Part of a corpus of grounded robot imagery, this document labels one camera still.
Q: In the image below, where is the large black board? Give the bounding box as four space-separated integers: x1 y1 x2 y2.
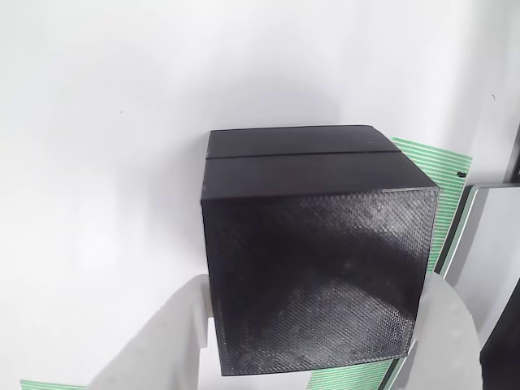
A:
479 279 520 390

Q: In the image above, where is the green striped paper strip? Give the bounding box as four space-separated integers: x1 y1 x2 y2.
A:
307 136 475 390

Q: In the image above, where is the black cube block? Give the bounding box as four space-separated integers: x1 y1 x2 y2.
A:
199 124 440 377

